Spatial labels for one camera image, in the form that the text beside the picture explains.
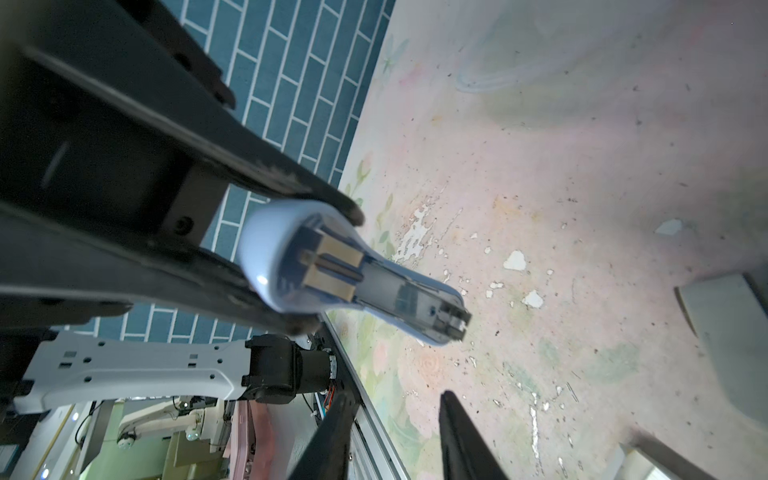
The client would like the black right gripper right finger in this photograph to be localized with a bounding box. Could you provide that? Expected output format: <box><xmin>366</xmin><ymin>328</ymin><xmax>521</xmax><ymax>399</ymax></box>
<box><xmin>439</xmin><ymin>390</ymin><xmax>508</xmax><ymax>480</ymax></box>

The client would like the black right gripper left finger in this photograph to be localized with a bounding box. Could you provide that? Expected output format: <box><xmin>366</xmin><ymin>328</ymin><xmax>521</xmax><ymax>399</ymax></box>
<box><xmin>289</xmin><ymin>392</ymin><xmax>359</xmax><ymax>480</ymax></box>

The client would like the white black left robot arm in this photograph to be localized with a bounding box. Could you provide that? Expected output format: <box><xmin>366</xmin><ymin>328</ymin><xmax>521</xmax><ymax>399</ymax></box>
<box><xmin>1</xmin><ymin>1</ymin><xmax>364</xmax><ymax>415</ymax></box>

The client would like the open staple box tray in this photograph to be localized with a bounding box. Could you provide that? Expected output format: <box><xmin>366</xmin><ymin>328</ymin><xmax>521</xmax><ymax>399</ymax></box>
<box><xmin>599</xmin><ymin>443</ymin><xmax>714</xmax><ymax>480</ymax></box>

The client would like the white staple box sleeve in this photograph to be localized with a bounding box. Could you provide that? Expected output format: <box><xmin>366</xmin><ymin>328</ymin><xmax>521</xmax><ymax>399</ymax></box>
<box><xmin>675</xmin><ymin>267</ymin><xmax>767</xmax><ymax>428</ymax></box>

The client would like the blue stapler top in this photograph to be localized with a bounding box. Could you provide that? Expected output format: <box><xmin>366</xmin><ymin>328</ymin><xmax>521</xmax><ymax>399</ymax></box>
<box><xmin>238</xmin><ymin>200</ymin><xmax>471</xmax><ymax>346</ymax></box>

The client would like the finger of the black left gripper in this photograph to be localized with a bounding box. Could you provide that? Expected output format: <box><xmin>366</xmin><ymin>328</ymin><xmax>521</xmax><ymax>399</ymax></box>
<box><xmin>1</xmin><ymin>1</ymin><xmax>365</xmax><ymax>226</ymax></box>
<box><xmin>1</xmin><ymin>202</ymin><xmax>320</xmax><ymax>336</ymax></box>

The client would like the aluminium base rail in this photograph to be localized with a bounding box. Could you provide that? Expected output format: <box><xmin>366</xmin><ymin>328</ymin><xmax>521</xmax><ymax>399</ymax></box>
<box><xmin>315</xmin><ymin>314</ymin><xmax>410</xmax><ymax>480</ymax></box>

